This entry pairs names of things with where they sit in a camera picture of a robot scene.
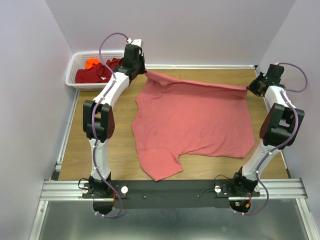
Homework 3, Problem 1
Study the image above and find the orange t shirt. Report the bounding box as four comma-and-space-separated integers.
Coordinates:
85, 58, 101, 70

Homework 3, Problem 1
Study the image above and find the pink t shirt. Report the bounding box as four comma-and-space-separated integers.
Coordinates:
132, 71, 255, 181

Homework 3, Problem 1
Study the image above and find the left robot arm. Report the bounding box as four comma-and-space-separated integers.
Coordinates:
82, 39, 146, 198

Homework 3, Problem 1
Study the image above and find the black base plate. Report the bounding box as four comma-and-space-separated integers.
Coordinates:
79, 178, 260, 213

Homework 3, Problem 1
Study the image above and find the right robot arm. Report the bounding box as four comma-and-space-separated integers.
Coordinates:
231, 62, 305, 196

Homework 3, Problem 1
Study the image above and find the aluminium frame rail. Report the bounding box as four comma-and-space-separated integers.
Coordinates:
40, 179, 308, 201

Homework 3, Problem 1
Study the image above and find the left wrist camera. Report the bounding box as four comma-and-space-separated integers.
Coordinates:
126, 38, 143, 48

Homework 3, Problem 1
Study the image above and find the white plastic laundry basket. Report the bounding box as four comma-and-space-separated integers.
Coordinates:
65, 51, 124, 91

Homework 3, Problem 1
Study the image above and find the dark red t shirt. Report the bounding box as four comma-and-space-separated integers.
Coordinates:
75, 63, 112, 84

